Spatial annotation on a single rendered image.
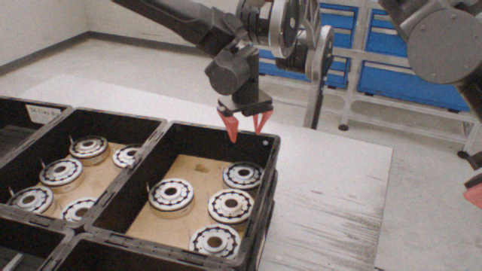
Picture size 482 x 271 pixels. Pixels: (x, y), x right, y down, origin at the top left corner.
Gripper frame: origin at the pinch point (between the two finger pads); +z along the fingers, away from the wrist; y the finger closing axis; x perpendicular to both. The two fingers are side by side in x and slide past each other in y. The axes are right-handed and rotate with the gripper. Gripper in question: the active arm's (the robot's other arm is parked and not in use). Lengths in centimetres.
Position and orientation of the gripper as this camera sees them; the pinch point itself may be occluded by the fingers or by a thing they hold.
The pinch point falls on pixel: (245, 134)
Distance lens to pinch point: 79.8
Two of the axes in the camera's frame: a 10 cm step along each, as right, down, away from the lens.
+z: 0.1, 8.3, 5.6
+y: 8.7, -2.8, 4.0
